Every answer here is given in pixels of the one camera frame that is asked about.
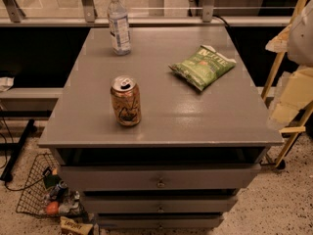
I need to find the black metal stand leg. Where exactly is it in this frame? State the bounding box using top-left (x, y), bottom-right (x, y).
top-left (0, 119), bottom-right (36, 182)

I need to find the bottom grey drawer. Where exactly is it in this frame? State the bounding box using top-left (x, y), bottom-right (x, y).
top-left (97, 214), bottom-right (223, 229)

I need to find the middle grey drawer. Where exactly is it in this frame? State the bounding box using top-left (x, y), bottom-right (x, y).
top-left (82, 196), bottom-right (238, 214)

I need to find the black floor cable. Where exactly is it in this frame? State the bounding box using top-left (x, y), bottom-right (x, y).
top-left (0, 115), bottom-right (53, 192)

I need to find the white cloth on ledge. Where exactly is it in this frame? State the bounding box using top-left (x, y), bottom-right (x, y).
top-left (0, 77), bottom-right (14, 92)

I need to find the yellow snack bag on floor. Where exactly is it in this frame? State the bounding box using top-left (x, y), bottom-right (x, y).
top-left (60, 216), bottom-right (93, 235)

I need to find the orange fruit in basket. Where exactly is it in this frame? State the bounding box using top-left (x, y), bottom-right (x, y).
top-left (46, 201), bottom-right (59, 215)

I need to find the metal window railing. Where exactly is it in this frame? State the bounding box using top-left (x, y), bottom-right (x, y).
top-left (0, 0), bottom-right (292, 27)

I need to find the clear plastic water bottle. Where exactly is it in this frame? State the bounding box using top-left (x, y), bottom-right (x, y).
top-left (107, 0), bottom-right (131, 56)

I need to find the orange soda can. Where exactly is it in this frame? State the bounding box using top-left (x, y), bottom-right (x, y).
top-left (111, 75), bottom-right (141, 126)

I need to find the blue can in basket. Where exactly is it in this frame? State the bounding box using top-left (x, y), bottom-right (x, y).
top-left (49, 180), bottom-right (67, 201)

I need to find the top grey drawer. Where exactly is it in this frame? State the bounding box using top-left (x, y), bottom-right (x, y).
top-left (58, 164), bottom-right (260, 191)

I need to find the grey drawer cabinet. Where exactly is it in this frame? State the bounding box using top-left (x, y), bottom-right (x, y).
top-left (40, 26), bottom-right (282, 218)

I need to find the green chip bag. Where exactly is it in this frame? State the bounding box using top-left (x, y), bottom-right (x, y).
top-left (169, 45), bottom-right (237, 91)

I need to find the black wire basket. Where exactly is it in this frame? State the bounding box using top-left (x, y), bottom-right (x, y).
top-left (17, 154), bottom-right (84, 218)

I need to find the grey drawer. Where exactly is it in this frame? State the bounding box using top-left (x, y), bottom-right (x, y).
top-left (58, 164), bottom-right (260, 191)
top-left (82, 196), bottom-right (238, 214)
top-left (97, 214), bottom-right (223, 229)

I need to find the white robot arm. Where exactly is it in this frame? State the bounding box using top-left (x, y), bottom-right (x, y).
top-left (288, 0), bottom-right (313, 67)

